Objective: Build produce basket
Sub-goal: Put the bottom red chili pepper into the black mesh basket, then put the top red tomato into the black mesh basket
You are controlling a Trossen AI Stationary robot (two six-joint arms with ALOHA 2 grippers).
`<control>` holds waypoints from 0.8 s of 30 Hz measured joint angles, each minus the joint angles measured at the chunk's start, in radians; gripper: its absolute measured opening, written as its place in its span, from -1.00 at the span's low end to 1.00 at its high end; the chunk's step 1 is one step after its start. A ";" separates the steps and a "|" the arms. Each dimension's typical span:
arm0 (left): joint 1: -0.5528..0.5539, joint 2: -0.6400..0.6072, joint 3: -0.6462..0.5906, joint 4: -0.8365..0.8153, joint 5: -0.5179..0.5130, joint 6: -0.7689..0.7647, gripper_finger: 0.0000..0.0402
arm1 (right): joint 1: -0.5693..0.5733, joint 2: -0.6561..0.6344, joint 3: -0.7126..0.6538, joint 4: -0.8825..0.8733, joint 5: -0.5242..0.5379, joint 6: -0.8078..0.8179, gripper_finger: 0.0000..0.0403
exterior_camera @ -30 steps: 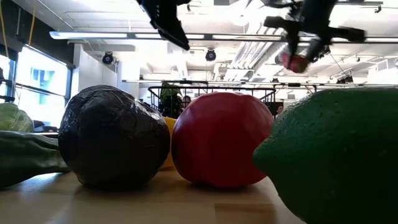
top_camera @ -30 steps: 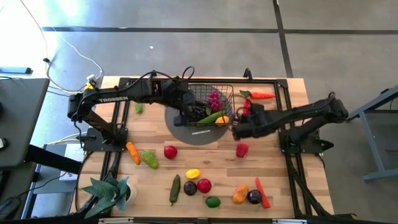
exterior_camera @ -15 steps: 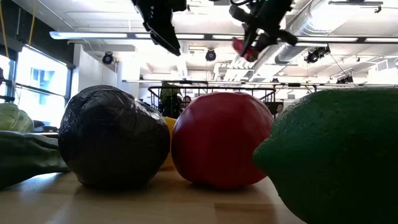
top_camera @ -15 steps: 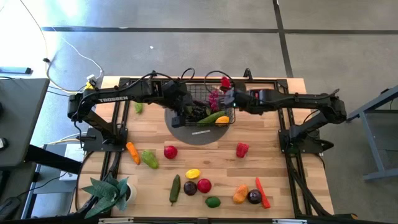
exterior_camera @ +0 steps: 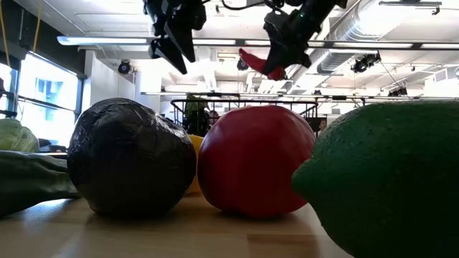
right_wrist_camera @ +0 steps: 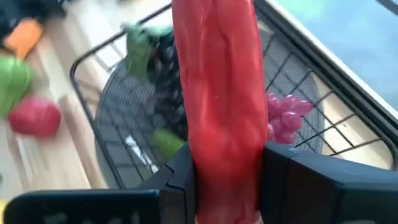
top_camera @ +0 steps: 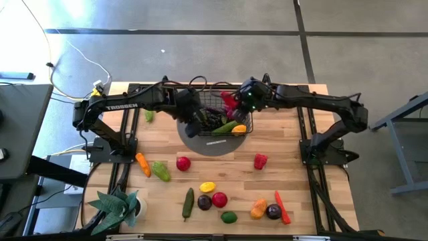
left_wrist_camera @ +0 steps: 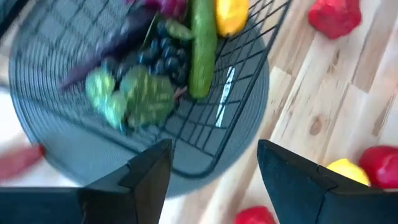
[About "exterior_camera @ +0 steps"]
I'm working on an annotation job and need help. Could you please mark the long red pepper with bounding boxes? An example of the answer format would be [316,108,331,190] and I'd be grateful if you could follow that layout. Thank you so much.
[238,47,287,82]

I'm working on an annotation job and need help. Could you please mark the long ceiling light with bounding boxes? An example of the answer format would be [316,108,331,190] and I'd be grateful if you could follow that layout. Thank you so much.
[56,35,150,47]

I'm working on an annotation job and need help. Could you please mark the yellow hanging cord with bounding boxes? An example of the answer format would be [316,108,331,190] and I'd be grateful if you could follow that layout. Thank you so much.
[0,0,11,67]
[32,0,44,54]

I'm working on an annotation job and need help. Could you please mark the black wire basket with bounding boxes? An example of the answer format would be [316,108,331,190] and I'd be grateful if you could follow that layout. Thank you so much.
[170,98,319,138]

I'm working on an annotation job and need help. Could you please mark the yellow lemon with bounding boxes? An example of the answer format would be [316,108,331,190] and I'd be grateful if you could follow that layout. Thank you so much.
[184,134,204,196]

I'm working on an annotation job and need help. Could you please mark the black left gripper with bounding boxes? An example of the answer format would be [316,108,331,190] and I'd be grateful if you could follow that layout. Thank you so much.
[143,0,208,75]

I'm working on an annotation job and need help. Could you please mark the red tomato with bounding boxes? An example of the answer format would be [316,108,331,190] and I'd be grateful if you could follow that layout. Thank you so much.
[197,105,317,219]

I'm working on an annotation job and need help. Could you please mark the silver ventilation duct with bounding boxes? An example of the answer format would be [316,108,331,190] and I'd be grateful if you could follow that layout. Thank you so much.
[315,49,356,75]

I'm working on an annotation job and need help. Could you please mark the light green cabbage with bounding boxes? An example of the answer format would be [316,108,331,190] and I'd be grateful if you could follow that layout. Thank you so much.
[0,118,40,153]

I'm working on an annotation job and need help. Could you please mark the green lime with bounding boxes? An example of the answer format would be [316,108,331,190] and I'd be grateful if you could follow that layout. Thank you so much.
[290,101,459,258]

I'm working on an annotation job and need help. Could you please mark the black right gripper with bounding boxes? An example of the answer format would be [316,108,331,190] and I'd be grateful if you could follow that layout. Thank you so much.
[262,0,339,76]

